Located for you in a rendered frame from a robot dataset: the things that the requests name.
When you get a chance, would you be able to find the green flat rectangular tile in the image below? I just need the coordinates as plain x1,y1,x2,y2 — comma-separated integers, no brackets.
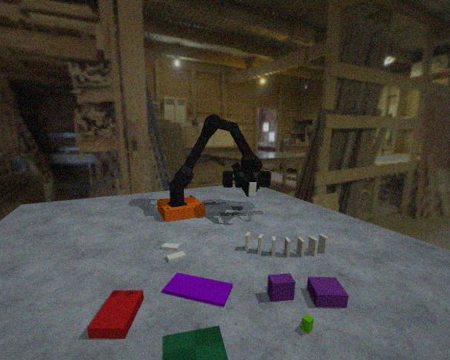
163,326,228,360

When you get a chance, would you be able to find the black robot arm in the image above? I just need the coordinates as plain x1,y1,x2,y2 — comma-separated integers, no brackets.
167,114,263,207

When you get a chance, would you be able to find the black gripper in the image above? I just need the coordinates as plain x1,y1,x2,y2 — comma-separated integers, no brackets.
223,169,272,188

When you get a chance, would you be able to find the small green block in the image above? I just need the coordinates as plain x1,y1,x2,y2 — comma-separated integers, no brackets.
301,314,314,334

